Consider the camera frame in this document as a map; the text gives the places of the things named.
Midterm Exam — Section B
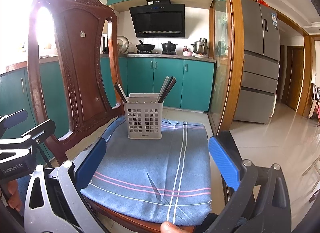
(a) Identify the dark brown chopstick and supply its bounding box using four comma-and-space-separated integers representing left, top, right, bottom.
114, 82, 125, 103

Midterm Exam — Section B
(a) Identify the light wood chopstick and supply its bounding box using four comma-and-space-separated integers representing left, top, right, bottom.
117, 83, 129, 103

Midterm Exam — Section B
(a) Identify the light beige chopstick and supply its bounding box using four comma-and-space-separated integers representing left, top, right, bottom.
156, 76, 169, 103

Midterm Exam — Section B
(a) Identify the person's left hand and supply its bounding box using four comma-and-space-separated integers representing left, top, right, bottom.
4, 180, 22, 212

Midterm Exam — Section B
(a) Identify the person's right hand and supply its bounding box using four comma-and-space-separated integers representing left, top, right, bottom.
160, 221, 188, 233

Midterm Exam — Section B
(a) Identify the carved brown wooden chair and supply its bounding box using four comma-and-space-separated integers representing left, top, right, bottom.
27, 0, 196, 233

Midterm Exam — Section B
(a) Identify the blue striped cloth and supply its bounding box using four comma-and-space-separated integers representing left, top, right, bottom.
81, 117, 212, 226

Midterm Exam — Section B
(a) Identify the silver refrigerator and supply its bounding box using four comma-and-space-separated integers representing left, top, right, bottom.
234, 0, 280, 123

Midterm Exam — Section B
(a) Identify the white plastic utensil basket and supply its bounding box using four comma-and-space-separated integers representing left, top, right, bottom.
124, 93, 163, 140

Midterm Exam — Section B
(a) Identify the round glass pot lid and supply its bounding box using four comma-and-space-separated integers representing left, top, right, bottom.
117, 35, 129, 54

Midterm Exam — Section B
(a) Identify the black wok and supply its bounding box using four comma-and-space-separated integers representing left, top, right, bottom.
136, 40, 155, 53

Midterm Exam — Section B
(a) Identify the brown wooden door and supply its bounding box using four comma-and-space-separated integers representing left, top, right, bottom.
281, 46, 304, 110

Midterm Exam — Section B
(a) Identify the pink bowl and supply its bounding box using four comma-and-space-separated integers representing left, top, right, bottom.
183, 51, 193, 57

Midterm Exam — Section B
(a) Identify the stainless steel stockpot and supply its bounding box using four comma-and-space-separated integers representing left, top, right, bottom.
191, 38, 208, 55

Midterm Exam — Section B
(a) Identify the black clay pot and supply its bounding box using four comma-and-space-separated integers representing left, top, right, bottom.
162, 41, 177, 52

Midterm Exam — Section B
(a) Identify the black range hood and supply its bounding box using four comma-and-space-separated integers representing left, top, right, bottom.
129, 3, 185, 38

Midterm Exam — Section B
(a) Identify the glass sliding door wooden frame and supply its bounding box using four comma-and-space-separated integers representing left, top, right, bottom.
208, 0, 244, 135

